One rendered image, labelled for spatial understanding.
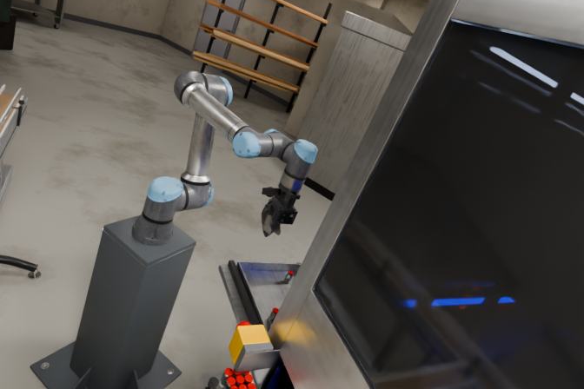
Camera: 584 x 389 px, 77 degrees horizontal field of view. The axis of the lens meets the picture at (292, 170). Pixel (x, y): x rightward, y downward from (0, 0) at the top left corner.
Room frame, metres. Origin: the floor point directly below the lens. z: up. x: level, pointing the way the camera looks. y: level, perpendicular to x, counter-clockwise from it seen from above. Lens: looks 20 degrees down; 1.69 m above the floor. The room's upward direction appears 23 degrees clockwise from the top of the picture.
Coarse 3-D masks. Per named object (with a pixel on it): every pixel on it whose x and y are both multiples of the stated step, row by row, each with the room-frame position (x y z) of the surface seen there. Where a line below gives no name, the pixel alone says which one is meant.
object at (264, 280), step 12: (240, 264) 1.08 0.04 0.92; (252, 264) 1.12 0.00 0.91; (264, 264) 1.14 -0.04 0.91; (276, 264) 1.17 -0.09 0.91; (288, 264) 1.20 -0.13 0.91; (300, 264) 1.23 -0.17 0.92; (252, 276) 1.09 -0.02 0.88; (264, 276) 1.11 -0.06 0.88; (276, 276) 1.14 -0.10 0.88; (252, 288) 1.03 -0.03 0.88; (264, 288) 1.05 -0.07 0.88; (276, 288) 1.08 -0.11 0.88; (288, 288) 1.10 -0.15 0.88; (252, 300) 0.94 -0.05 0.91; (264, 300) 0.99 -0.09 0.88; (276, 300) 1.02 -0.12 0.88; (264, 312) 0.95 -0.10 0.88; (264, 324) 0.86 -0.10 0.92
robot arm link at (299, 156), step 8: (296, 144) 1.09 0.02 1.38; (304, 144) 1.09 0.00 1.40; (312, 144) 1.12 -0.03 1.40; (288, 152) 1.10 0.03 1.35; (296, 152) 1.08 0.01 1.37; (304, 152) 1.07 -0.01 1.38; (312, 152) 1.08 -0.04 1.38; (288, 160) 1.09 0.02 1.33; (296, 160) 1.08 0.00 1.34; (304, 160) 1.07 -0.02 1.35; (312, 160) 1.09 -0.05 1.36; (288, 168) 1.09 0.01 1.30; (296, 168) 1.07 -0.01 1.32; (304, 168) 1.08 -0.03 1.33; (296, 176) 1.07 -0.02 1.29; (304, 176) 1.09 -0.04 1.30
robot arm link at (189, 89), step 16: (176, 80) 1.24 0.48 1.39; (192, 80) 1.22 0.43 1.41; (176, 96) 1.21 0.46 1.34; (192, 96) 1.17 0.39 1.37; (208, 96) 1.17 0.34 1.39; (208, 112) 1.12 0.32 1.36; (224, 112) 1.11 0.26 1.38; (224, 128) 1.07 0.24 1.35; (240, 128) 1.06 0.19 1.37; (240, 144) 1.01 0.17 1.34; (256, 144) 1.02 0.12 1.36; (272, 144) 1.08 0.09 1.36
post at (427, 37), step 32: (448, 0) 0.70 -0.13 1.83; (416, 32) 0.73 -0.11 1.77; (416, 64) 0.70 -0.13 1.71; (384, 96) 0.73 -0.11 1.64; (384, 128) 0.70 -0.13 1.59; (352, 160) 0.74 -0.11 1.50; (352, 192) 0.70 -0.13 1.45; (320, 256) 0.70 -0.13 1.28; (288, 320) 0.70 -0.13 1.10; (256, 384) 0.70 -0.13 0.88
